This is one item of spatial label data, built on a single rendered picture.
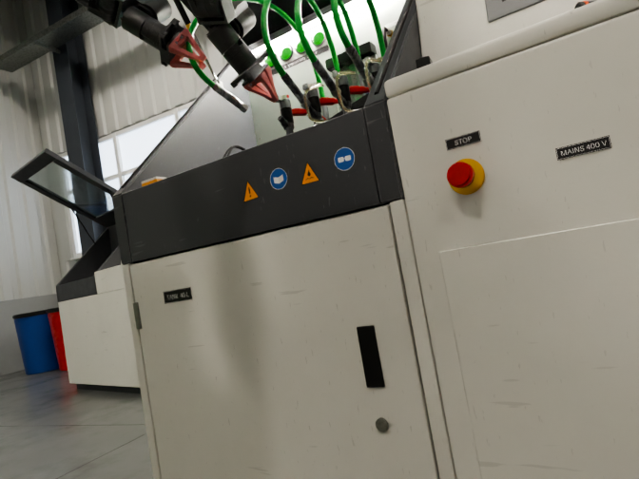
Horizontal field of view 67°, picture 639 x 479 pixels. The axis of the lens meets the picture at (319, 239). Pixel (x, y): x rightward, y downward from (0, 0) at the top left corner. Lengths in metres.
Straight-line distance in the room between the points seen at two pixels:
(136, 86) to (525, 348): 7.07
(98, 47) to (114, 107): 0.96
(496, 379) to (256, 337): 0.43
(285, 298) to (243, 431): 0.29
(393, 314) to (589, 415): 0.29
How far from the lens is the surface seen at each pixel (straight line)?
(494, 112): 0.73
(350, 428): 0.87
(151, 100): 7.23
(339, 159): 0.81
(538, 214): 0.71
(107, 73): 7.96
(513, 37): 0.76
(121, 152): 7.59
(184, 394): 1.10
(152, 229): 1.11
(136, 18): 1.27
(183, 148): 1.36
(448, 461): 0.82
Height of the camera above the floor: 0.71
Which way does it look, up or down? 3 degrees up
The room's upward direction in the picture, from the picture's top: 10 degrees counter-clockwise
